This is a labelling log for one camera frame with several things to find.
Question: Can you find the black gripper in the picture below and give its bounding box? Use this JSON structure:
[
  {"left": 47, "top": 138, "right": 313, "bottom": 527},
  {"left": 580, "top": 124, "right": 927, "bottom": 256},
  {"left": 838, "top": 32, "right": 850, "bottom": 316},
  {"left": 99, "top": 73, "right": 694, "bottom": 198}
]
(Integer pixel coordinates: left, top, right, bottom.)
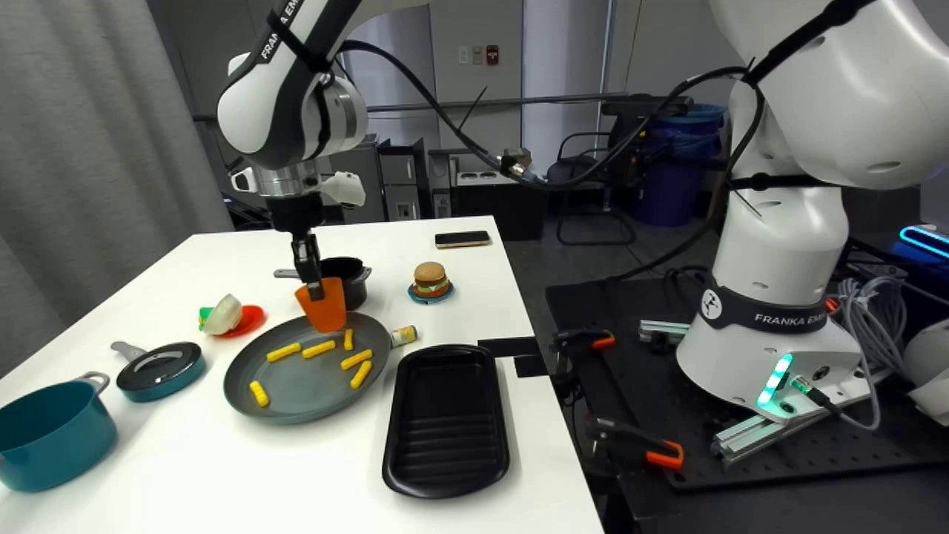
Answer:
[{"left": 264, "top": 189, "right": 331, "bottom": 305}]

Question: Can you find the small red plate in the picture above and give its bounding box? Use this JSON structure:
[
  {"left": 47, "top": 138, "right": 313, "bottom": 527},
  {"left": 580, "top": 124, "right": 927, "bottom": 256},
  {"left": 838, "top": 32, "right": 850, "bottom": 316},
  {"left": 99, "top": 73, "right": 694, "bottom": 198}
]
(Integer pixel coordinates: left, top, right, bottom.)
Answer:
[{"left": 203, "top": 303, "right": 271, "bottom": 342}]

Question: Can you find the grey round plate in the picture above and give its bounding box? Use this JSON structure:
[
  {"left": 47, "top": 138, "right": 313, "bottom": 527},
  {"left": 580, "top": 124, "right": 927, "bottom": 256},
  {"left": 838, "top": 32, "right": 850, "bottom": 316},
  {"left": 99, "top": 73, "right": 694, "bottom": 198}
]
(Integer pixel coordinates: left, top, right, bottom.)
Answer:
[{"left": 222, "top": 312, "right": 400, "bottom": 429}]

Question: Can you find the white and green toy food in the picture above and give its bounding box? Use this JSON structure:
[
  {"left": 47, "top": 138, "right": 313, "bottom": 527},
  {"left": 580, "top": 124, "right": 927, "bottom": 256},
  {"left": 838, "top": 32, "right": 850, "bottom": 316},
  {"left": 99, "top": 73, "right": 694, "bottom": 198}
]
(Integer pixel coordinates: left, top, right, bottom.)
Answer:
[{"left": 197, "top": 290, "right": 248, "bottom": 334}]

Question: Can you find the toy hamburger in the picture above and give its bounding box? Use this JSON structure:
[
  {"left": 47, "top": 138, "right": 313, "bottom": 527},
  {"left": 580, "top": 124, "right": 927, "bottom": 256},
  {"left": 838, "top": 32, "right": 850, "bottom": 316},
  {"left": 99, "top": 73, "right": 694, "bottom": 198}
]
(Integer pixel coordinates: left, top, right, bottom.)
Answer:
[{"left": 412, "top": 259, "right": 454, "bottom": 300}]

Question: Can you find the small teal saucer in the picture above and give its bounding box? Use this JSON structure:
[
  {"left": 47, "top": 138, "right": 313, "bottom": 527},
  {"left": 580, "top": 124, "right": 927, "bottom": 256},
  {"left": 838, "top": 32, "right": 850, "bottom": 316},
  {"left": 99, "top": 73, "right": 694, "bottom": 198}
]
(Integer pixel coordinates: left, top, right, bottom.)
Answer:
[{"left": 408, "top": 279, "right": 460, "bottom": 308}]

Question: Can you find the black drawer cabinet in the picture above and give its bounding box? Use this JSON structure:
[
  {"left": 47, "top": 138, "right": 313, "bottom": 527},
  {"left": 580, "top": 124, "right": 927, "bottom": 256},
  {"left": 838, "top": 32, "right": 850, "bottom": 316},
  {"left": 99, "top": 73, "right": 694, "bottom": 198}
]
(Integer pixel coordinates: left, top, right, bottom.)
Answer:
[{"left": 374, "top": 135, "right": 439, "bottom": 221}]

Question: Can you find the flat black phone-like slab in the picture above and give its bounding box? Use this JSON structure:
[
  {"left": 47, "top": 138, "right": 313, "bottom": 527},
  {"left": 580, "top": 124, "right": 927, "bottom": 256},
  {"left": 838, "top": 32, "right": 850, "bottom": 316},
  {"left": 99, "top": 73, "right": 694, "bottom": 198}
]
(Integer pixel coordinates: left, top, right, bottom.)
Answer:
[{"left": 434, "top": 229, "right": 497, "bottom": 253}]

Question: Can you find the black rectangular ridged tray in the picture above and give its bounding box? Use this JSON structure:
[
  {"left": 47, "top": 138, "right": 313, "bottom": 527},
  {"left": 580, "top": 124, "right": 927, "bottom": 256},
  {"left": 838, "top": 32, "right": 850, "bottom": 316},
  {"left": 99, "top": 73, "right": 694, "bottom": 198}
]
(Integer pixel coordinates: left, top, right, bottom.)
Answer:
[{"left": 379, "top": 342, "right": 517, "bottom": 500}]

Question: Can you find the grey curtain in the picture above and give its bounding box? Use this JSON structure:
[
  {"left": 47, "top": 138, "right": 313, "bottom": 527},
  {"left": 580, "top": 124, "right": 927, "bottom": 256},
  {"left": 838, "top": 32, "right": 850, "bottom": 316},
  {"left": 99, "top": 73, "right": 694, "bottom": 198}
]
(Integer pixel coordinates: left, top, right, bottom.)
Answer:
[{"left": 0, "top": 0, "right": 236, "bottom": 379}]

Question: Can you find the black clamp with orange grip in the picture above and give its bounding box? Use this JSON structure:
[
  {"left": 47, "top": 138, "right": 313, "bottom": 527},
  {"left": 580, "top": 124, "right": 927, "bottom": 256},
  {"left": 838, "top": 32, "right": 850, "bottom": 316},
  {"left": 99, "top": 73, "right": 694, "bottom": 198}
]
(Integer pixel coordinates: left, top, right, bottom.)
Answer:
[
  {"left": 550, "top": 327, "right": 624, "bottom": 364},
  {"left": 584, "top": 413, "right": 688, "bottom": 475}
]

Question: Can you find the black office chair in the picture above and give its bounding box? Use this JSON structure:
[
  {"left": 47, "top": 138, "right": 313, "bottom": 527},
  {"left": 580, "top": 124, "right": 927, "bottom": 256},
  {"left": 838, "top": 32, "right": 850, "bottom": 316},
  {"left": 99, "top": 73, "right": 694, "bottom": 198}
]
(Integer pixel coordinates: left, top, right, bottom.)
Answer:
[{"left": 550, "top": 131, "right": 642, "bottom": 248}]

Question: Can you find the large teal pot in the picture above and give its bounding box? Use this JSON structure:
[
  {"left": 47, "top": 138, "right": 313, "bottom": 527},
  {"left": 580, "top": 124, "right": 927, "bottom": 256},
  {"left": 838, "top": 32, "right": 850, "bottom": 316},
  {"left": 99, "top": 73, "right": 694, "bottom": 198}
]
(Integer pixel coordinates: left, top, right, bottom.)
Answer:
[{"left": 0, "top": 368, "right": 123, "bottom": 496}]

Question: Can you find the black equipment on stand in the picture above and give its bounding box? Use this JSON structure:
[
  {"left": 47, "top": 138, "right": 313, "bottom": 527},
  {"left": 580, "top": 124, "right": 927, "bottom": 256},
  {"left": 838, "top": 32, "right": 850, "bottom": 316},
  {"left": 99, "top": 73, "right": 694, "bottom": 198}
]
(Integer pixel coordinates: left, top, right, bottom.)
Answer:
[{"left": 599, "top": 91, "right": 694, "bottom": 217}]

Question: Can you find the blue barrel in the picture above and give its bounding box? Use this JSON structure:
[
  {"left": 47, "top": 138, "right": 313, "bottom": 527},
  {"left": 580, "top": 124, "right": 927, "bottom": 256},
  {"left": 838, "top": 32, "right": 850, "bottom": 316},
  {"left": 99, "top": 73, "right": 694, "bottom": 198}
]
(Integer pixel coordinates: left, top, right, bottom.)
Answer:
[{"left": 632, "top": 103, "right": 729, "bottom": 229}]

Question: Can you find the black perforated mounting table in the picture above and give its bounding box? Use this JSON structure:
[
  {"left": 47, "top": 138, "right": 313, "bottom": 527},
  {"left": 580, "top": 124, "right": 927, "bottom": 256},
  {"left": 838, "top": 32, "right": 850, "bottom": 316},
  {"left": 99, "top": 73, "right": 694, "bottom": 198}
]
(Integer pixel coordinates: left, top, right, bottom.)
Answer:
[{"left": 523, "top": 269, "right": 949, "bottom": 534}]

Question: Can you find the device with blue light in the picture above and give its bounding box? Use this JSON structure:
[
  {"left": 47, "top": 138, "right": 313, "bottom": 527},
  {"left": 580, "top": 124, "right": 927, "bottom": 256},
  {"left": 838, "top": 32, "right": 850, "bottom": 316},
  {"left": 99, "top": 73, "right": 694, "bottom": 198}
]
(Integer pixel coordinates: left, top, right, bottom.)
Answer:
[{"left": 893, "top": 221, "right": 949, "bottom": 272}]

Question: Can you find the white plastic object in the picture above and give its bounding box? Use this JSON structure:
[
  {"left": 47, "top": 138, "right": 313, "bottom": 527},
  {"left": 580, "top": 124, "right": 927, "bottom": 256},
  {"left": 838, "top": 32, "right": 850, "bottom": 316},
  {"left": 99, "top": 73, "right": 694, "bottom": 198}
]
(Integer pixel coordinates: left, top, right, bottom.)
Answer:
[{"left": 903, "top": 316, "right": 949, "bottom": 429}]

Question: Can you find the black pot with grey handle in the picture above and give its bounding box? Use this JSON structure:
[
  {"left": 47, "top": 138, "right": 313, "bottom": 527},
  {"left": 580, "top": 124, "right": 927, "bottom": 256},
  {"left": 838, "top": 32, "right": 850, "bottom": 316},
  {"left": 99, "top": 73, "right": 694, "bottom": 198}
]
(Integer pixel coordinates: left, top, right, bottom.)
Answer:
[{"left": 274, "top": 256, "right": 377, "bottom": 313}]

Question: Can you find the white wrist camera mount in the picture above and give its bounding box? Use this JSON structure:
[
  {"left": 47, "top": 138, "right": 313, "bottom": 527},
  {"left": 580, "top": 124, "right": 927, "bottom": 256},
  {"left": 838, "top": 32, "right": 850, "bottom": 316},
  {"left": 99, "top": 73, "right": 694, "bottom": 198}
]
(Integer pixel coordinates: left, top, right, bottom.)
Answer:
[{"left": 314, "top": 170, "right": 372, "bottom": 210}]

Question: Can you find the black table bracket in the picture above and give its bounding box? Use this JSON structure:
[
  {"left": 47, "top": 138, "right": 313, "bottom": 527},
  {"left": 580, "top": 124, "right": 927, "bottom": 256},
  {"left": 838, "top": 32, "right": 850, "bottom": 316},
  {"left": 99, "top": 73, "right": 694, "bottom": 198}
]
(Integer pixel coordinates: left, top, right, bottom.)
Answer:
[{"left": 474, "top": 334, "right": 550, "bottom": 379}]

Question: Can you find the white wall switch plate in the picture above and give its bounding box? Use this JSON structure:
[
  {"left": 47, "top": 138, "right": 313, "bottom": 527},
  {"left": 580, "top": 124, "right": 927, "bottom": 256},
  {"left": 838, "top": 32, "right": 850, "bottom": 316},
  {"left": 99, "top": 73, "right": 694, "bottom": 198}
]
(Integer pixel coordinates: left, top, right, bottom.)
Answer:
[{"left": 467, "top": 41, "right": 506, "bottom": 70}]

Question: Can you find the aluminium extrusion rail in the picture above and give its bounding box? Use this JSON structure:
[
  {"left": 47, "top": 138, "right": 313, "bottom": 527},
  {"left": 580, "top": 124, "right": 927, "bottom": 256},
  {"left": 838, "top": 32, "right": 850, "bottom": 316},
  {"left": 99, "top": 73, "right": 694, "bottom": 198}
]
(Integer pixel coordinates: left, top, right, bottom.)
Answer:
[{"left": 709, "top": 379, "right": 879, "bottom": 466}]

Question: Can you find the grey cable bundle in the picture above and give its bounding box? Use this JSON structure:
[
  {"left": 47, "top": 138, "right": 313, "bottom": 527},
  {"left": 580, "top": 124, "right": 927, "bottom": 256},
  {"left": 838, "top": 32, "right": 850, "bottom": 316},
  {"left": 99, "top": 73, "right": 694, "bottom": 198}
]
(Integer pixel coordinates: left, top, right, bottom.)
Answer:
[{"left": 829, "top": 269, "right": 919, "bottom": 440}]

